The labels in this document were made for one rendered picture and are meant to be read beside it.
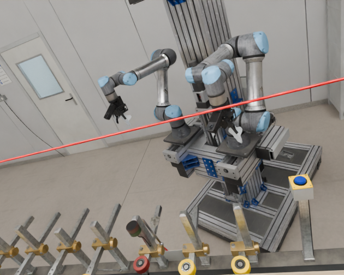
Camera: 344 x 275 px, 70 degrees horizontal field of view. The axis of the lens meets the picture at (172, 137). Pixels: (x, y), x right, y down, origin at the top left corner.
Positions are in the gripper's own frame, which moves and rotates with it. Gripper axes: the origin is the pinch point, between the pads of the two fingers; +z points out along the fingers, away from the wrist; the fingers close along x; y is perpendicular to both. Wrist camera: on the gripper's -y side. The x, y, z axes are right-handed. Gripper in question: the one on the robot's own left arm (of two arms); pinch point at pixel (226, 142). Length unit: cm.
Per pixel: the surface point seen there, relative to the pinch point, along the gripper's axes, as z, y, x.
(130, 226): 18, -50, 28
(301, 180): 8.5, -5.6, -33.6
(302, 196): 14.0, -8.0, -34.5
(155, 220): 45, -32, 44
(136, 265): 41, -59, 30
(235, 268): 41, -35, -14
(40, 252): 36, -87, 90
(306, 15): 11, 251, 41
